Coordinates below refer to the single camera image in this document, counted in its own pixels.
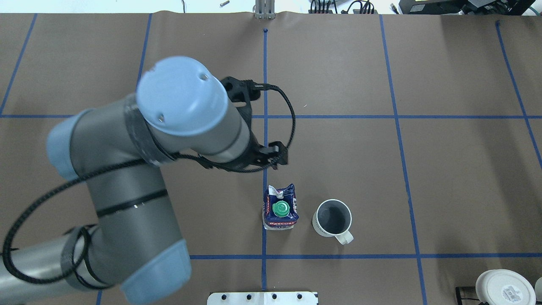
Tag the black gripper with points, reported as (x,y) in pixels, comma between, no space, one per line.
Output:
(259,155)

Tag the black equipment on far bench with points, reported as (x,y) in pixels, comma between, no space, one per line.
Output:
(466,7)

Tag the white upside-down cup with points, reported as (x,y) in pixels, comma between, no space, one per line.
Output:
(504,287)

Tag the black wire cup rack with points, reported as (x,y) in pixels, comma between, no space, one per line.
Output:
(466,295)

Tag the grey metal camera post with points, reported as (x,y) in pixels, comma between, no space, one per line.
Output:
(264,9)

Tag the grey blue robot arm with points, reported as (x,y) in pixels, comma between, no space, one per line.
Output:
(179,111)

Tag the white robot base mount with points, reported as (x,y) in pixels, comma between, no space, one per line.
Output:
(264,298)

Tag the white ribbed mug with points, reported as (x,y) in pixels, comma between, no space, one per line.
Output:
(333,218)

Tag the blue white milk carton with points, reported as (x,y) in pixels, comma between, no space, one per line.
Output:
(280,208)

